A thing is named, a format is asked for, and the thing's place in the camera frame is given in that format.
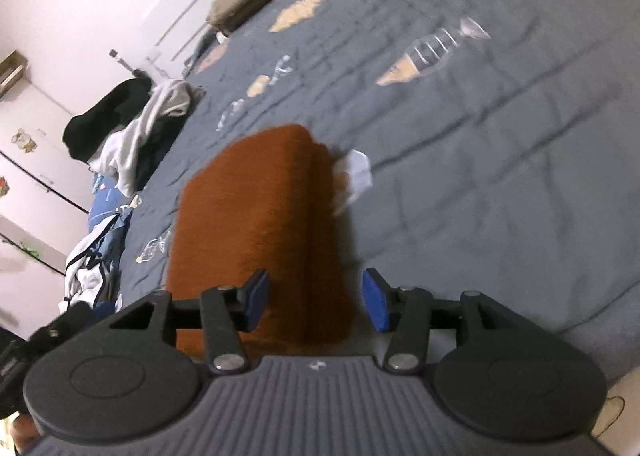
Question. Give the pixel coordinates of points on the grey printed quilt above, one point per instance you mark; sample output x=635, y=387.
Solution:
x=475, y=161

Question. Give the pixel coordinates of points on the wall socket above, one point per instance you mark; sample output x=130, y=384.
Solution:
x=115, y=55

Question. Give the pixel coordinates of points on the blue printed cloth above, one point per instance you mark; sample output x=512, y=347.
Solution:
x=105, y=201

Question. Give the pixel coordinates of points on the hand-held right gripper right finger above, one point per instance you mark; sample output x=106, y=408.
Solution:
x=375, y=301

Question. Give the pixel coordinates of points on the white fabric label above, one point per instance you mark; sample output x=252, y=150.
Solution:
x=357, y=174

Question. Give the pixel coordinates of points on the white wardrobe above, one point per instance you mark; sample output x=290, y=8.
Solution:
x=30, y=216

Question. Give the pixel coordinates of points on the rust brown fleece garment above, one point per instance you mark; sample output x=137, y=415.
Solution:
x=240, y=216

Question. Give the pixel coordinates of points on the dark grey crumpled garment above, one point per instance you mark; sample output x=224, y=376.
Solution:
x=160, y=146

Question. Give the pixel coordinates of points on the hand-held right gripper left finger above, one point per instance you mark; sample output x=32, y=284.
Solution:
x=259, y=298

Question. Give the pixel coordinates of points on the black bulky garment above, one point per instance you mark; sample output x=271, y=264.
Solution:
x=100, y=126

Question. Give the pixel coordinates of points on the black and white jacket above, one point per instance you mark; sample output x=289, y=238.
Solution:
x=90, y=261

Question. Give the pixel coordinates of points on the small cardboard box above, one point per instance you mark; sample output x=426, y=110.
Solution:
x=10, y=71

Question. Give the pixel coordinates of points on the white bed headboard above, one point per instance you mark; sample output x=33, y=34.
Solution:
x=200, y=6

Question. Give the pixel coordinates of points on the pile of black white clothes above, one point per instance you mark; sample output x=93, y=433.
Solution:
x=125, y=151

